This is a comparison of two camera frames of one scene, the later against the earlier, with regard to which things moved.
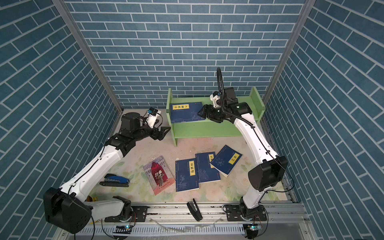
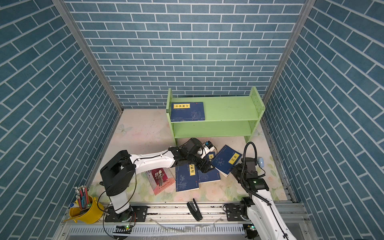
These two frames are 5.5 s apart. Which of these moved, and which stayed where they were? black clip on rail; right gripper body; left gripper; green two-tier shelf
Moved: left gripper; right gripper body
Stayed: black clip on rail; green two-tier shelf
